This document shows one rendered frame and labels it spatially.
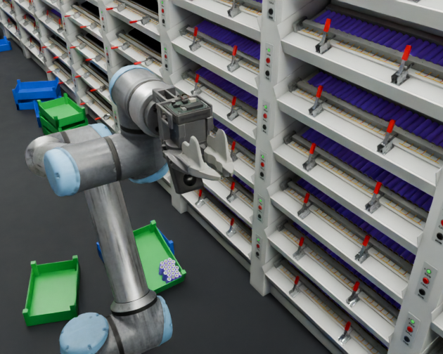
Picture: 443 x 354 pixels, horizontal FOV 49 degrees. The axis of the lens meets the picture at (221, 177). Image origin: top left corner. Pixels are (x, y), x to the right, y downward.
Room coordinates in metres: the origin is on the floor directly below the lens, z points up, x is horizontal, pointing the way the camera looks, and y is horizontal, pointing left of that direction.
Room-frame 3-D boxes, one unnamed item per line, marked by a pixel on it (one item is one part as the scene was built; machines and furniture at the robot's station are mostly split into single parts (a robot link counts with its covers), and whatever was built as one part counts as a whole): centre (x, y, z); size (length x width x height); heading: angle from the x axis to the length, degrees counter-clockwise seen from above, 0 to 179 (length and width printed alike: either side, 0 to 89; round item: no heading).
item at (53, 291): (1.48, 0.72, 0.04); 0.30 x 0.20 x 0.08; 12
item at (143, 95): (0.78, 0.11, 1.23); 0.10 x 0.05 x 0.09; 119
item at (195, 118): (0.70, 0.07, 1.24); 0.12 x 0.08 x 0.09; 29
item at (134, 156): (0.85, 0.16, 1.11); 0.12 x 0.09 x 0.12; 119
